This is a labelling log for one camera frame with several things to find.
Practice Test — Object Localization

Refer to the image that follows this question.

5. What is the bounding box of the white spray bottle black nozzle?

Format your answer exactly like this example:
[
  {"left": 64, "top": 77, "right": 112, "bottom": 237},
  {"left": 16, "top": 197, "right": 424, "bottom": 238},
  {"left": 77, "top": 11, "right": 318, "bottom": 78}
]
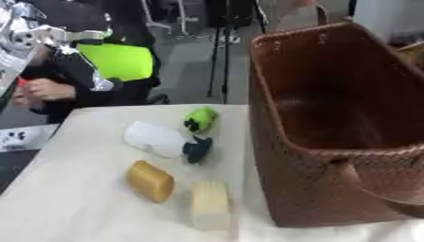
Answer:
[{"left": 120, "top": 120, "right": 216, "bottom": 165}]

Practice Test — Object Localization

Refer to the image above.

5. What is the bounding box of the black tripod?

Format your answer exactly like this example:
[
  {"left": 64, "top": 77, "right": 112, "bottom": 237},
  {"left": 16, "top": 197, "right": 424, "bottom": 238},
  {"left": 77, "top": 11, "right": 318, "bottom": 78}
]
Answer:
[{"left": 203, "top": 0, "right": 271, "bottom": 105}]

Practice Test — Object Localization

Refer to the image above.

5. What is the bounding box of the yellow rounded block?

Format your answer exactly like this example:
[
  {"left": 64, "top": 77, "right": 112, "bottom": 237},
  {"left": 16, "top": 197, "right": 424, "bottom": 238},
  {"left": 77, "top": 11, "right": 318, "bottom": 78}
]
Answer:
[{"left": 124, "top": 160, "right": 178, "bottom": 204}]

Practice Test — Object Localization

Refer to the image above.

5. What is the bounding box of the white sheet with black marks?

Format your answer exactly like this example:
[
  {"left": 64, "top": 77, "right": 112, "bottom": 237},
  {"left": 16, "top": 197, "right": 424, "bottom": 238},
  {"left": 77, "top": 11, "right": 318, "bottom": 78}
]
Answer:
[{"left": 0, "top": 123, "right": 62, "bottom": 153}]

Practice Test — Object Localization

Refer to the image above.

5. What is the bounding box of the brown woven bag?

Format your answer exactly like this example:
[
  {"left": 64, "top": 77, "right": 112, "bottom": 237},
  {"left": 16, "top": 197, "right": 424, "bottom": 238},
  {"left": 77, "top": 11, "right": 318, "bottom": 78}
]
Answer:
[{"left": 246, "top": 5, "right": 424, "bottom": 229}]

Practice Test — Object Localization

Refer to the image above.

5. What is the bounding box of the pale wooden rectangular block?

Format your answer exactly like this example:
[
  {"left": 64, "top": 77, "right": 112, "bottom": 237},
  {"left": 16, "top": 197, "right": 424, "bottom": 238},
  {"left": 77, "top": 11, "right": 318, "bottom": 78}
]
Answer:
[{"left": 188, "top": 181, "right": 234, "bottom": 232}]

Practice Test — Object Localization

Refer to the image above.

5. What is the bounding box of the green toy with black marks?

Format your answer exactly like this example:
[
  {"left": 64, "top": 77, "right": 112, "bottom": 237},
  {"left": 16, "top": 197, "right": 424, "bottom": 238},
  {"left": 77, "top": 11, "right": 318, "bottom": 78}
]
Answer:
[{"left": 182, "top": 106, "right": 221, "bottom": 133}]

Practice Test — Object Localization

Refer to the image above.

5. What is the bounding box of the person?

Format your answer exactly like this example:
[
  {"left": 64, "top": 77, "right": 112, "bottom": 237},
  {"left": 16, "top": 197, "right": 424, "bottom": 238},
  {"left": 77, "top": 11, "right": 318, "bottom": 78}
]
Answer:
[{"left": 9, "top": 0, "right": 172, "bottom": 125}]

